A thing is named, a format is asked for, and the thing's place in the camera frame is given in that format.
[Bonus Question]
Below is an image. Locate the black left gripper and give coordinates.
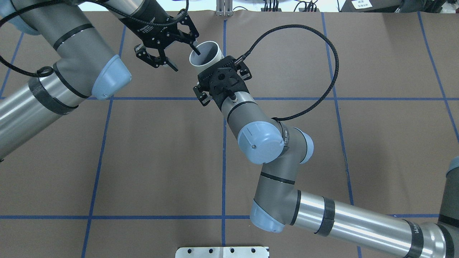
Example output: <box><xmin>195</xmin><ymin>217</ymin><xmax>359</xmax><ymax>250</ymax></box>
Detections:
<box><xmin>120</xmin><ymin>0</ymin><xmax>201</xmax><ymax>72</ymax></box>

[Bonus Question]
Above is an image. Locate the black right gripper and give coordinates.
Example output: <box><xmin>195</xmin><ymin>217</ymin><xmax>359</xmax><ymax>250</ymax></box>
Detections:
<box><xmin>193</xmin><ymin>57</ymin><xmax>252</xmax><ymax>106</ymax></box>

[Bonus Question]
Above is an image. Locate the white HOME mug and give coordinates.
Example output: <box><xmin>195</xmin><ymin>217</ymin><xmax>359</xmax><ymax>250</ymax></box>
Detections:
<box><xmin>189</xmin><ymin>41</ymin><xmax>224</xmax><ymax>71</ymax></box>

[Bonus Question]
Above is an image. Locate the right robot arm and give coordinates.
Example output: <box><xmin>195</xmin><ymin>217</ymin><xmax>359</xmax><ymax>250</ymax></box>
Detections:
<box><xmin>92</xmin><ymin>55</ymin><xmax>458</xmax><ymax>258</ymax></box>

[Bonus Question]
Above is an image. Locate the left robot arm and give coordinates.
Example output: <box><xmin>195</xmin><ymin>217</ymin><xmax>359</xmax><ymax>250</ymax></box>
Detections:
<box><xmin>0</xmin><ymin>0</ymin><xmax>199</xmax><ymax>159</ymax></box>

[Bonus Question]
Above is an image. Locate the brown paper table cover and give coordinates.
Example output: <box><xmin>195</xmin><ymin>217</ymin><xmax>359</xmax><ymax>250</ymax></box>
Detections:
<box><xmin>1</xmin><ymin>10</ymin><xmax>458</xmax><ymax>258</ymax></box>

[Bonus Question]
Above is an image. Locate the aluminium frame post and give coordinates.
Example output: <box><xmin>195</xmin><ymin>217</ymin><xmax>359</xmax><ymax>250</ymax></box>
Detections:
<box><xmin>216</xmin><ymin>0</ymin><xmax>234</xmax><ymax>17</ymax></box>

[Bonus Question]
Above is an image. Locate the white camera mast with base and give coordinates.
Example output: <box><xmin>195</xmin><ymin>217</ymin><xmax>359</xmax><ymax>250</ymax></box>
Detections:
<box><xmin>175</xmin><ymin>246</ymin><xmax>270</xmax><ymax>258</ymax></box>

